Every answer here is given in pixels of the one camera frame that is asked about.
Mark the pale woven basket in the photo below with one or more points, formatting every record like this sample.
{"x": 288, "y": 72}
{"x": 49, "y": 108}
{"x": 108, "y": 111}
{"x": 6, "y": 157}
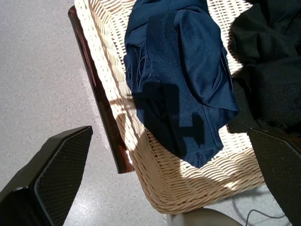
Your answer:
{"x": 188, "y": 186}

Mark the navy blue garment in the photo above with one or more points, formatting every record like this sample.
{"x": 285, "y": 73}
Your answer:
{"x": 183, "y": 70}

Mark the black garment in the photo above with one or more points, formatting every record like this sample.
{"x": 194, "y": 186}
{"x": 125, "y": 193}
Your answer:
{"x": 270, "y": 70}

